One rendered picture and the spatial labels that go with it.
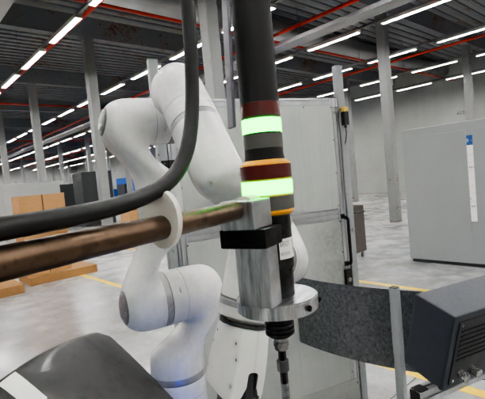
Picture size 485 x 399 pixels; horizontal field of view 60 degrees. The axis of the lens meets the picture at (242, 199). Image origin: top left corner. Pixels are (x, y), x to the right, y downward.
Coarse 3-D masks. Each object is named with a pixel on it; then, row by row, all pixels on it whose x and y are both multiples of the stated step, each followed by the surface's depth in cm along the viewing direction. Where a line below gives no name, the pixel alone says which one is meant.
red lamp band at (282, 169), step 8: (240, 168) 35; (248, 168) 34; (256, 168) 33; (264, 168) 33; (272, 168) 33; (280, 168) 34; (288, 168) 34; (240, 176) 35; (248, 176) 34; (256, 176) 33; (264, 176) 33; (272, 176) 33; (280, 176) 34; (288, 176) 34
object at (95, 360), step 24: (96, 336) 40; (48, 360) 34; (72, 360) 35; (96, 360) 37; (120, 360) 39; (48, 384) 32; (72, 384) 33; (96, 384) 34; (120, 384) 36; (144, 384) 37
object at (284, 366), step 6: (282, 354) 36; (282, 360) 36; (282, 366) 36; (288, 366) 36; (282, 372) 36; (282, 378) 36; (282, 384) 36; (282, 390) 36; (288, 390) 36; (282, 396) 36; (288, 396) 36
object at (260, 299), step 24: (264, 216) 32; (240, 240) 31; (264, 240) 30; (240, 264) 33; (264, 264) 32; (240, 288) 33; (264, 288) 32; (312, 288) 37; (240, 312) 35; (264, 312) 33; (288, 312) 33; (312, 312) 34
